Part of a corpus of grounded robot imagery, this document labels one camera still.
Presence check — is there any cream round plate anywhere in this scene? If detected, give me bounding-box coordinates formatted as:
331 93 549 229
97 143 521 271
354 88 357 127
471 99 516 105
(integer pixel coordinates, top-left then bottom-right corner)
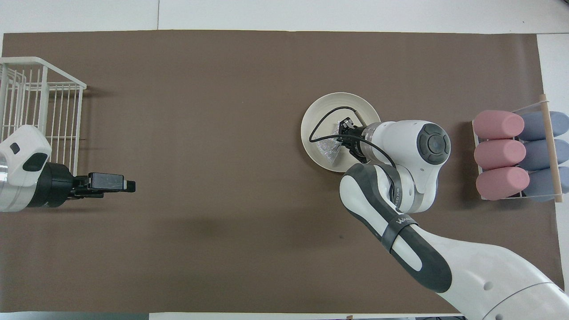
301 92 383 173

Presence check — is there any brown table mat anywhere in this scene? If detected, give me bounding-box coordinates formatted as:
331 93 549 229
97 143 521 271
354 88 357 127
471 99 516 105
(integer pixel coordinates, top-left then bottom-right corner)
0 30 565 314

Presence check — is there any pink plastic cup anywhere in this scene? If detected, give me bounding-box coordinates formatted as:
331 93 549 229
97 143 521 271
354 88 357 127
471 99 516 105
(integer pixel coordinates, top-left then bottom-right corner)
474 139 527 171
476 167 530 201
473 110 525 140

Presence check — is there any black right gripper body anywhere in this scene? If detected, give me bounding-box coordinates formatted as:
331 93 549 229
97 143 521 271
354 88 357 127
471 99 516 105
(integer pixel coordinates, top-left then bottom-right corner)
351 122 372 160

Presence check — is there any white cup rack wooden rod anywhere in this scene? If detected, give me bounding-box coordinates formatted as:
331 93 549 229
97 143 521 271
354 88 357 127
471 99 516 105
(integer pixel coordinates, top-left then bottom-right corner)
471 93 565 204

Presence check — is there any silver crinkled foil pouch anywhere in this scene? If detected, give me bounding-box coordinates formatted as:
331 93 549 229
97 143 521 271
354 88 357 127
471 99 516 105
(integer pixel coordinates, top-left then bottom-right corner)
315 118 354 166

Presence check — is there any white wire dish rack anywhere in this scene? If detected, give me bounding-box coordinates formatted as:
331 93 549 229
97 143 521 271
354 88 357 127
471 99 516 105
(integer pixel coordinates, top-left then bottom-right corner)
0 56 87 177

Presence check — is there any blue plastic cup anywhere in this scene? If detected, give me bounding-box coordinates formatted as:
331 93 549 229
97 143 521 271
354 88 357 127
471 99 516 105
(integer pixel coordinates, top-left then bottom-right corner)
518 111 569 142
525 167 569 203
518 139 569 172

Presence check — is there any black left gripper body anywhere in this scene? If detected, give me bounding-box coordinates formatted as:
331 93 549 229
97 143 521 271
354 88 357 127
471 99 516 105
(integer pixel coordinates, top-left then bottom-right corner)
28 162 92 209

